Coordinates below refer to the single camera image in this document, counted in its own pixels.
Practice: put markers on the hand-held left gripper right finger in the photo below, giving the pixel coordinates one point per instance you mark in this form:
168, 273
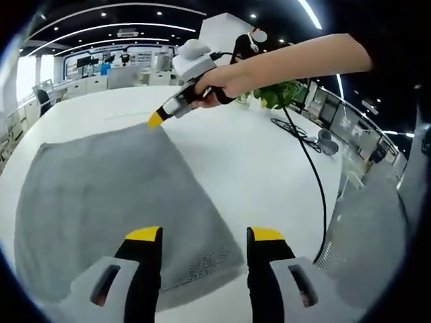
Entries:
266, 289

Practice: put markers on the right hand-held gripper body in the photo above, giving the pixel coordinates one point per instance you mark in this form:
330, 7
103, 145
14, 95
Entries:
195, 64

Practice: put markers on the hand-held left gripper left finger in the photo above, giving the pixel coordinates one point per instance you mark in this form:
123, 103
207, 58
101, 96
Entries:
141, 286

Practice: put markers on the grey towel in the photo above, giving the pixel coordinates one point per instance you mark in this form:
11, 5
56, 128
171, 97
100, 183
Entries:
101, 185

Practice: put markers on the person's right hand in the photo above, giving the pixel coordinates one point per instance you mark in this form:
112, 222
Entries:
222, 84

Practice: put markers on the green potted plant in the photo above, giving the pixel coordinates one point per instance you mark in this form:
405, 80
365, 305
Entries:
279, 94

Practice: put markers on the grey mesh office chair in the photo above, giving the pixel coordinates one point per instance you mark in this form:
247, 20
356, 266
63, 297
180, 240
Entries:
363, 252

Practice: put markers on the black-backed office chair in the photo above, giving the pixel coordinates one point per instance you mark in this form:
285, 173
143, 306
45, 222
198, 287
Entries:
43, 97

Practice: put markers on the grey round object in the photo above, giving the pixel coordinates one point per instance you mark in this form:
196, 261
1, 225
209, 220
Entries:
328, 143

